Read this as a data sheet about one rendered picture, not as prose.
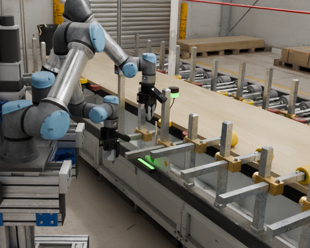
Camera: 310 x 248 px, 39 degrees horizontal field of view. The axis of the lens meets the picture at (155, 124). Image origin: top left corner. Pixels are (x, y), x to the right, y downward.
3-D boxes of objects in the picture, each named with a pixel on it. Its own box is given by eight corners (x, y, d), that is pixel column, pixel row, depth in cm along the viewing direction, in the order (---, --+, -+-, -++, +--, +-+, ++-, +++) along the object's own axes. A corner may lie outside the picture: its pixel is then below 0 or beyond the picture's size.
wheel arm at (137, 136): (106, 147, 249) (105, 140, 248) (103, 145, 252) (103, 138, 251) (168, 135, 272) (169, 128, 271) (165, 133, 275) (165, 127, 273)
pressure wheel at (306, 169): (305, 165, 189) (292, 168, 196) (311, 183, 188) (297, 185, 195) (315, 162, 192) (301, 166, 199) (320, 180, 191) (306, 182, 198)
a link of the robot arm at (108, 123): (114, 114, 223) (121, 119, 217) (113, 123, 225) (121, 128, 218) (101, 116, 219) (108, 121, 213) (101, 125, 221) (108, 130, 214)
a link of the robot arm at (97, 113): (81, 121, 207) (93, 115, 216) (102, 125, 203) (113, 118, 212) (81, 106, 204) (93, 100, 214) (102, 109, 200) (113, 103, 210)
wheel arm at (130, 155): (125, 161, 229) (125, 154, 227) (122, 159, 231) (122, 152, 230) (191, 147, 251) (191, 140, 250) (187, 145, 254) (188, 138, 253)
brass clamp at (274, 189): (273, 197, 177) (275, 185, 175) (250, 183, 187) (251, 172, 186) (284, 193, 180) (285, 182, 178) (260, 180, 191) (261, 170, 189)
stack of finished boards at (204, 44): (264, 46, 1100) (265, 39, 1094) (189, 52, 970) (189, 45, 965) (242, 42, 1160) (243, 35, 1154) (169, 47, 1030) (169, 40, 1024)
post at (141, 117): (139, 162, 271) (141, 87, 255) (137, 160, 274) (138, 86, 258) (144, 161, 273) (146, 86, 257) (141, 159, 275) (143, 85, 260)
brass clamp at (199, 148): (197, 154, 216) (198, 144, 215) (181, 145, 227) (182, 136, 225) (207, 152, 219) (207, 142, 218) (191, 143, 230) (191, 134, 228)
